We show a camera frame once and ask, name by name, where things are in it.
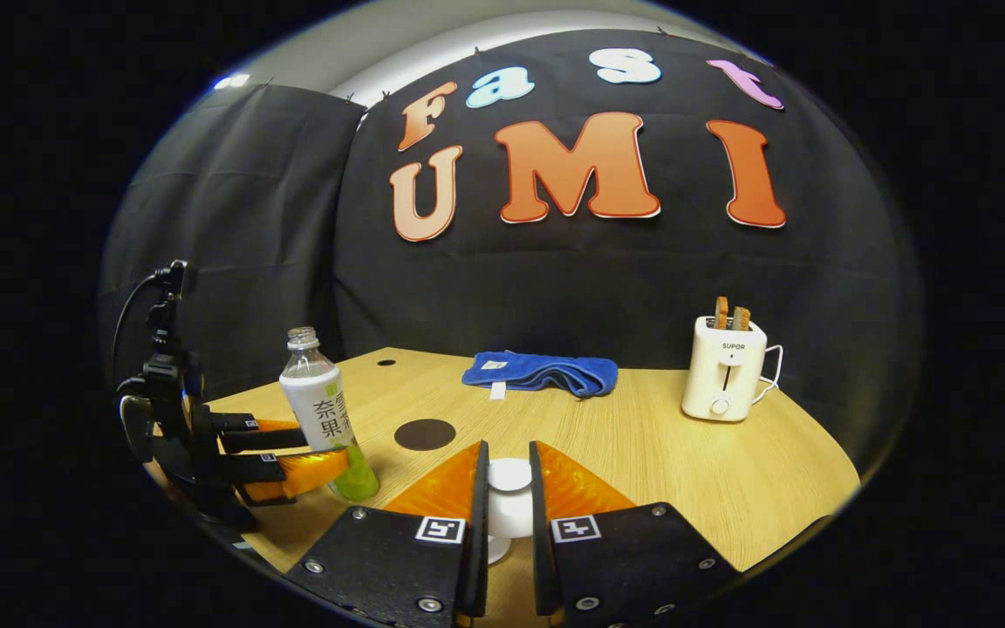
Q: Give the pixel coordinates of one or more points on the black backdrop cloth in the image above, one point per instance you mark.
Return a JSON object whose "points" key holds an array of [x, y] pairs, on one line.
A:
{"points": [[607, 279]]}

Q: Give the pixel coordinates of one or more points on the dark round coaster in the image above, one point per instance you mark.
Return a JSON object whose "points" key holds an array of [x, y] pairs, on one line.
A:
{"points": [[425, 434]]}

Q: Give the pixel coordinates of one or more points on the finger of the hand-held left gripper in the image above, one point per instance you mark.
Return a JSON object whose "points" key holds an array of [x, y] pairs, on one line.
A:
{"points": [[245, 439], [302, 471]]}

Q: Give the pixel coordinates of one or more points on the white teacup lid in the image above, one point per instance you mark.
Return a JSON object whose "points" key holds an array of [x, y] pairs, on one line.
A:
{"points": [[509, 497]]}

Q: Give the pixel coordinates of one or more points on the ceiling light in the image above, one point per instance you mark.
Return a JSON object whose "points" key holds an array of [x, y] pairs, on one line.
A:
{"points": [[232, 81]]}

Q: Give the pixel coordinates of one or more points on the white toaster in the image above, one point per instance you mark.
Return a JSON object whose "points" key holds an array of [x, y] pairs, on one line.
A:
{"points": [[721, 375]]}

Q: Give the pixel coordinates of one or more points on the brown toast slice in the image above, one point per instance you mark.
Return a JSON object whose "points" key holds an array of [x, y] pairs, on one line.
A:
{"points": [[721, 314], [741, 319]]}

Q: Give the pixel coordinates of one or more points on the blue towel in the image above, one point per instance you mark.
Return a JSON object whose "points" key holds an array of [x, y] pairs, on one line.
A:
{"points": [[546, 371]]}

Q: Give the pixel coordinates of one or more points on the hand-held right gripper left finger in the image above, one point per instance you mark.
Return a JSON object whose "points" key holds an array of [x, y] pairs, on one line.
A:
{"points": [[476, 523]]}

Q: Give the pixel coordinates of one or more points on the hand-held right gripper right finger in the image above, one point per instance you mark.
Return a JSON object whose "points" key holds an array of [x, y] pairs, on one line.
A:
{"points": [[541, 523]]}

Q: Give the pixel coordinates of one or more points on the clear water bottle green label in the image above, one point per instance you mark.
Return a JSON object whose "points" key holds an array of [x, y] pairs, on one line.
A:
{"points": [[315, 401]]}

